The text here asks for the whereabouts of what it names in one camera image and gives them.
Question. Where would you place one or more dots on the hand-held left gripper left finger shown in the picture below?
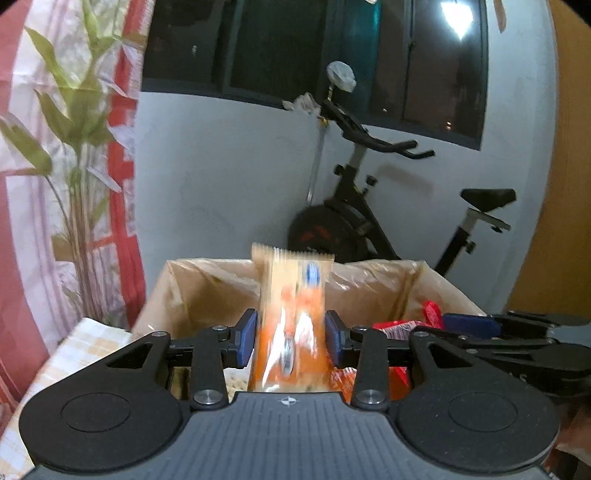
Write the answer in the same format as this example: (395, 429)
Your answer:
(247, 337)

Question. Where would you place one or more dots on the checked floral tablecloth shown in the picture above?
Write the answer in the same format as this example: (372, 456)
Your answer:
(83, 341)

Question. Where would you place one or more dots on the crumpled white tissue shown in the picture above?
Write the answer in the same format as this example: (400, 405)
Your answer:
(304, 104)

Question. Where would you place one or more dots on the dark window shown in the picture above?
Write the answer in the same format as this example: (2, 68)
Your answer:
(277, 46)

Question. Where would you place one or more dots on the orange and white cake packet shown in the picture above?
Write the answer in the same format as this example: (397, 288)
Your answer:
(295, 332)

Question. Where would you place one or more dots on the brown wooden door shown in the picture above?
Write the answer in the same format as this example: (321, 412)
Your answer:
(563, 184)

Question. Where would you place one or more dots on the red and white printed curtain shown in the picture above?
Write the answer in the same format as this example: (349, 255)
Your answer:
(69, 138)

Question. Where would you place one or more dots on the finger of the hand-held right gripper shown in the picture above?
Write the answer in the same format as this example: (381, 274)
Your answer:
(471, 324)

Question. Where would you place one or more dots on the orange corn snack bag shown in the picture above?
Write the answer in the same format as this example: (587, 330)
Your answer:
(344, 381)

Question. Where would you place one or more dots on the white rod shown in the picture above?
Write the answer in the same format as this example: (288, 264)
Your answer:
(316, 161)

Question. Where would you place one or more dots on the taped cardboard box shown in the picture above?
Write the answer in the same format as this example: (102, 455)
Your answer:
(207, 286)

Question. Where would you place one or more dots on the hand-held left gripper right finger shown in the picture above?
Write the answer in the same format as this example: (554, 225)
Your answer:
(334, 339)

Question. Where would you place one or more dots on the black exercise bike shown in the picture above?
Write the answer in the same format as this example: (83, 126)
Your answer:
(346, 221)

